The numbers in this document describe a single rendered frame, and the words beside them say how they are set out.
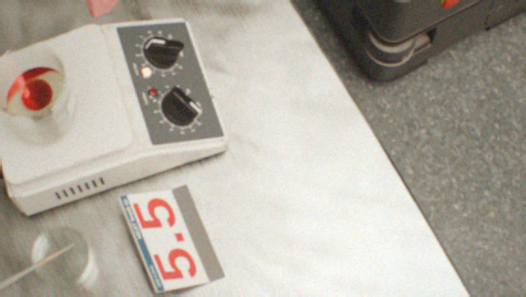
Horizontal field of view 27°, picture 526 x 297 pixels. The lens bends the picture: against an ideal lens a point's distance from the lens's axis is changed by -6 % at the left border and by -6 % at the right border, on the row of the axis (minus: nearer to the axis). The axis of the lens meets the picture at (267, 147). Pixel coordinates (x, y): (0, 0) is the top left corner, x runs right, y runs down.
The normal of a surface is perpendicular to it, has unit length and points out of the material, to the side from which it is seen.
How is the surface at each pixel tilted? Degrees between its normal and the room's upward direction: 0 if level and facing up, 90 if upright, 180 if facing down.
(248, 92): 0
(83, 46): 0
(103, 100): 0
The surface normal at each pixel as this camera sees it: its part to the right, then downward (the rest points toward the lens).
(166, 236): 0.59, -0.48
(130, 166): 0.32, 0.90
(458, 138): 0.00, -0.32
